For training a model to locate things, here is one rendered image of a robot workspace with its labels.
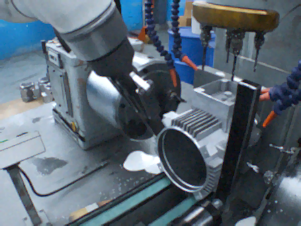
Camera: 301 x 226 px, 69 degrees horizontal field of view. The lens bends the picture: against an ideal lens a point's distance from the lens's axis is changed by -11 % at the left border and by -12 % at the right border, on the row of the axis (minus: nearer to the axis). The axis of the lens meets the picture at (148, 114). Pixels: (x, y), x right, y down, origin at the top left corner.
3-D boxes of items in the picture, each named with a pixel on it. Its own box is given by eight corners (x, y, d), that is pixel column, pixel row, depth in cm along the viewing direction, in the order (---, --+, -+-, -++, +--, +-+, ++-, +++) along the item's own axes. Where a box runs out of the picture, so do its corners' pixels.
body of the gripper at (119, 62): (136, 33, 35) (159, 77, 42) (107, 26, 41) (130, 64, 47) (99, 66, 33) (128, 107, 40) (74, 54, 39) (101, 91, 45)
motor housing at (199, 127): (201, 141, 75) (208, 85, 66) (252, 172, 63) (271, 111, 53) (151, 170, 65) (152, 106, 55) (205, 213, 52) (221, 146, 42)
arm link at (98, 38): (93, -4, 37) (109, 24, 41) (50, 31, 35) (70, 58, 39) (125, -3, 31) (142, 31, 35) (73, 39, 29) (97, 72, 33)
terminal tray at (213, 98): (219, 102, 65) (222, 77, 61) (252, 118, 58) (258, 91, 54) (189, 116, 58) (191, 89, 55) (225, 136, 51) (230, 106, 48)
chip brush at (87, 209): (130, 190, 74) (130, 187, 74) (138, 200, 70) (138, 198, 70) (68, 215, 64) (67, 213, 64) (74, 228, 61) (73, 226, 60)
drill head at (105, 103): (125, 93, 107) (122, 36, 94) (188, 130, 82) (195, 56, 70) (72, 111, 93) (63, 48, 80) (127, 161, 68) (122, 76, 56)
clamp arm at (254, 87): (218, 200, 46) (246, 77, 33) (230, 208, 44) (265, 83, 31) (207, 210, 44) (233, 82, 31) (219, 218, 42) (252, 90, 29)
